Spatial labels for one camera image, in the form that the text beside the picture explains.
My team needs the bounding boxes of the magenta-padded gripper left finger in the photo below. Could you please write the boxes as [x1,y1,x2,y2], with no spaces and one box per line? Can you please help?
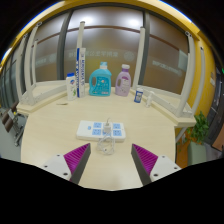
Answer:
[41,143,92,185]

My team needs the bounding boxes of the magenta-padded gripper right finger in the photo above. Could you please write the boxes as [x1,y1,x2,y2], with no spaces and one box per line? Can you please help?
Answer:
[130,143,182,187]

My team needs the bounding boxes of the white charger cable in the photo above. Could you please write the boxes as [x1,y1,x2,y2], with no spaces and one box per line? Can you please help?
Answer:
[96,117,116,156]

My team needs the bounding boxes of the white charger block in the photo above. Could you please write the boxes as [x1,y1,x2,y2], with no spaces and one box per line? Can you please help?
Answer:
[102,122,113,136]

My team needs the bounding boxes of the grey-green planter box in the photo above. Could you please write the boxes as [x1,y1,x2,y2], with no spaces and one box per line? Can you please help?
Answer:
[186,141,208,166]

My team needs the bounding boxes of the small white bottle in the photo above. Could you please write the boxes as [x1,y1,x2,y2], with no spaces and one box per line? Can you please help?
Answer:
[145,91,155,108]

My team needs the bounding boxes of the green potted plant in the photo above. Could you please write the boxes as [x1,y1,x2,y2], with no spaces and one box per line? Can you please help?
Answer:
[177,111,210,147]

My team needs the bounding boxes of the small blue and white jar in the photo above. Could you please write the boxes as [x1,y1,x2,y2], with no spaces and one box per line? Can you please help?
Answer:
[133,87,144,104]

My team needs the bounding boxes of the white bottle with blue cap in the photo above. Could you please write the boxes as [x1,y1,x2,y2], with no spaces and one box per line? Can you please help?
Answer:
[65,72,78,102]

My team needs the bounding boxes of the group of dark chairs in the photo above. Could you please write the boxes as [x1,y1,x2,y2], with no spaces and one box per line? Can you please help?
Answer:
[0,101,26,148]

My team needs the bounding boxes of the blue detergent bottle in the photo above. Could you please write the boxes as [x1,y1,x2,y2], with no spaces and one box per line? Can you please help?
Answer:
[88,61,113,97]

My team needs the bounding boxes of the purple detergent bottle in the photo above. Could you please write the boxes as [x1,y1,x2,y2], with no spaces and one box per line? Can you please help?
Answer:
[114,63,132,98]

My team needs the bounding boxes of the tall blue and white box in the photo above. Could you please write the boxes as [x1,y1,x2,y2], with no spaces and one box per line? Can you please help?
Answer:
[75,47,87,99]

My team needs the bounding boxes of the upturned white-legged table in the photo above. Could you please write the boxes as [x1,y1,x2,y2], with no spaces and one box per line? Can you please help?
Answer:
[131,26,206,129]
[14,20,87,116]

